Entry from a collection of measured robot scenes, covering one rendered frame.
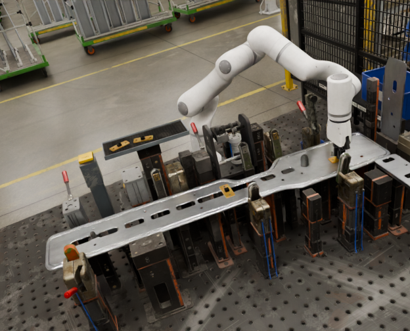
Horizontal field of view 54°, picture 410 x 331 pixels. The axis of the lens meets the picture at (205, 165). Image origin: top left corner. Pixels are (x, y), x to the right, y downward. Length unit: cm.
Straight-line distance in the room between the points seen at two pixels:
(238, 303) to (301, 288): 24
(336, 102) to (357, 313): 73
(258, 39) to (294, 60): 16
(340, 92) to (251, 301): 82
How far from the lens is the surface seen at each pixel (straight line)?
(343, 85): 149
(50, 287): 191
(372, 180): 162
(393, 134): 182
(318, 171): 163
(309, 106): 175
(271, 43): 158
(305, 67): 154
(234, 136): 171
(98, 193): 181
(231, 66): 165
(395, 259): 172
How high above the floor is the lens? 193
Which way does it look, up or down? 32 degrees down
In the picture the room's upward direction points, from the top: 12 degrees counter-clockwise
